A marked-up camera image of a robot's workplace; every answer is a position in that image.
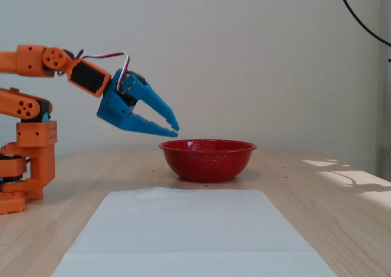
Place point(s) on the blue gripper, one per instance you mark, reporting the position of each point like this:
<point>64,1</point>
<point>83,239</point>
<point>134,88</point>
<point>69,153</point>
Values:
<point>117,110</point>

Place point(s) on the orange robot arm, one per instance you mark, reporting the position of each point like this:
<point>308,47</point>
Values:
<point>33,133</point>

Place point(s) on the red speckled bowl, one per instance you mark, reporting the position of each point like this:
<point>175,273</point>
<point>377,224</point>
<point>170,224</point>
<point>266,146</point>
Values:
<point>210,162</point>

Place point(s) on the white paper sheet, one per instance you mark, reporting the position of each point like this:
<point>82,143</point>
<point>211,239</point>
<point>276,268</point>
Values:
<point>189,237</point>

